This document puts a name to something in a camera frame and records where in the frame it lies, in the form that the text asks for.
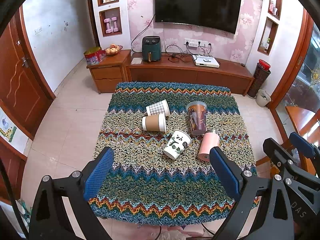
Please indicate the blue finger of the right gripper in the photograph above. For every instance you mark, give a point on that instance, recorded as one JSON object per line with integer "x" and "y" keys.
{"x": 278, "y": 155}
{"x": 308, "y": 150}

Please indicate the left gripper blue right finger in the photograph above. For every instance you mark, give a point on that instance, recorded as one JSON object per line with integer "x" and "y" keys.
{"x": 228, "y": 173}

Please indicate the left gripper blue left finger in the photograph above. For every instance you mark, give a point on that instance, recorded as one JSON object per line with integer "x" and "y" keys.
{"x": 95, "y": 173}

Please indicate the pink steel tumbler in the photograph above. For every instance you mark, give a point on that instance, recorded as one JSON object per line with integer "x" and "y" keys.
{"x": 210, "y": 139}

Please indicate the panda print paper cup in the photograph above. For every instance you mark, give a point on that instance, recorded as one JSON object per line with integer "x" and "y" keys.
{"x": 178, "y": 142}

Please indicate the tall brown plastic cup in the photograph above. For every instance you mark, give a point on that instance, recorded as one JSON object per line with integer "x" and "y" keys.
{"x": 197, "y": 111}

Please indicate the brown sleeve paper cup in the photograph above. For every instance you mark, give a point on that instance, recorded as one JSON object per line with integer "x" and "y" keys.
{"x": 154, "y": 123}

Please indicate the grey checked paper cup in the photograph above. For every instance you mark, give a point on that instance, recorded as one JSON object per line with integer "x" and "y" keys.
{"x": 160, "y": 107}

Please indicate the wooden chair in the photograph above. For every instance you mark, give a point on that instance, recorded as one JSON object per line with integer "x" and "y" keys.
{"x": 306, "y": 124}

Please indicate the white waste bin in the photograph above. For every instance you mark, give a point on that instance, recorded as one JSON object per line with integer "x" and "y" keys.
{"x": 262, "y": 98}

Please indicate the dark woven tall bin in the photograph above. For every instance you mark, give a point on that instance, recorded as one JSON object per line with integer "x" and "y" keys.
{"x": 260, "y": 75}

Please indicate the white set-top box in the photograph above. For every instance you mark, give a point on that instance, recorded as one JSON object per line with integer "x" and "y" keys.
{"x": 205, "y": 61}

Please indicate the brown wooden door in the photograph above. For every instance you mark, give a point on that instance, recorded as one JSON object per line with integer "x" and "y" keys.
{"x": 25, "y": 94}

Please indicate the small wooden drawer cabinet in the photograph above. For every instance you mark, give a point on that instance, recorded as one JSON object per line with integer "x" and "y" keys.
{"x": 111, "y": 71}

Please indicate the long wooden tv cabinet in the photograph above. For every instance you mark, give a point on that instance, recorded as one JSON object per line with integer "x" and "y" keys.
{"x": 229, "y": 74}

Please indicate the white power strip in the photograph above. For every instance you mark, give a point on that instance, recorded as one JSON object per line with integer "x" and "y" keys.
{"x": 195, "y": 43}

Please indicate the red gift tin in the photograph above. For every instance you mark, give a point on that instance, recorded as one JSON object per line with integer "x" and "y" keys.
{"x": 94, "y": 55}

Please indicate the bowl of fruit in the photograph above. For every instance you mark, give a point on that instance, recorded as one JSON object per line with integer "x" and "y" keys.
{"x": 113, "y": 49}

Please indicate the dark green air fryer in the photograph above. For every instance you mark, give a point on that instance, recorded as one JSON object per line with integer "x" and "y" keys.
{"x": 151, "y": 48}

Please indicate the pink dumbbell pair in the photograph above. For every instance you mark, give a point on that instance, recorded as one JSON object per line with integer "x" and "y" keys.
{"x": 111, "y": 25}

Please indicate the black wall television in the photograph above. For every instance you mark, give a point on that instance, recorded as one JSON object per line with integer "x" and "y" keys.
{"x": 217, "y": 14}

